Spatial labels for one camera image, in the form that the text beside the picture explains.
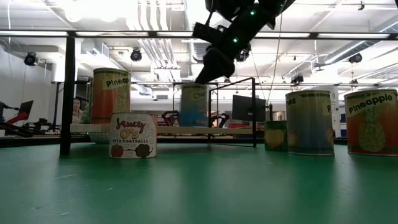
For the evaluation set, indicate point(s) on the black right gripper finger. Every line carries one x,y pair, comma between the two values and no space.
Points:
206,77

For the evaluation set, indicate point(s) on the blue cherries label can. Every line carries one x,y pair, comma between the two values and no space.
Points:
194,105

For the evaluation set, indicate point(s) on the short green pear can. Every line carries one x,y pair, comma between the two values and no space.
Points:
275,137

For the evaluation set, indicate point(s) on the white Saucy O's can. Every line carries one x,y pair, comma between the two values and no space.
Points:
132,137

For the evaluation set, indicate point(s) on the orange pineapple label can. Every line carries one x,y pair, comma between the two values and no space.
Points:
109,99
370,124

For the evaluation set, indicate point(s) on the peaches label can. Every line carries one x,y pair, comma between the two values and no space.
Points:
309,124

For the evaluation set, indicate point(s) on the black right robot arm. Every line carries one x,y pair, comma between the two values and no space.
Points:
248,25

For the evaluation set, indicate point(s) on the black ceiling spotlight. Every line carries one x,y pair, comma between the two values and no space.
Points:
31,59
136,55
355,58
244,56
297,78

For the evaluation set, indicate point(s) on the black monitor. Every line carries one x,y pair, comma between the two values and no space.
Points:
244,109

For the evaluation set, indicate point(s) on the black linear ceiling light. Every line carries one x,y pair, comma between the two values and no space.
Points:
124,34

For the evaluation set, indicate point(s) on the green table mat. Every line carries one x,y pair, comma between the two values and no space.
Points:
199,193

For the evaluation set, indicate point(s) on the person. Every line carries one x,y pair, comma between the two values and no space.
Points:
76,109

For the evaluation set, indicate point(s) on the black red background machine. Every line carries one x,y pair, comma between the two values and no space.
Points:
18,119

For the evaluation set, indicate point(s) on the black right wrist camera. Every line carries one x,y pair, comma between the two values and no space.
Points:
206,33

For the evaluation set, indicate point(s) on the wooden shelf with black frame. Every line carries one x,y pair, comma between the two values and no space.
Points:
186,130

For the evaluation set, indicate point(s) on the silver ventilation duct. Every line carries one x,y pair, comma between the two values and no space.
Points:
192,12

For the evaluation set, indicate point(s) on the black metal table frame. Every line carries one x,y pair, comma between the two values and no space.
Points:
31,141

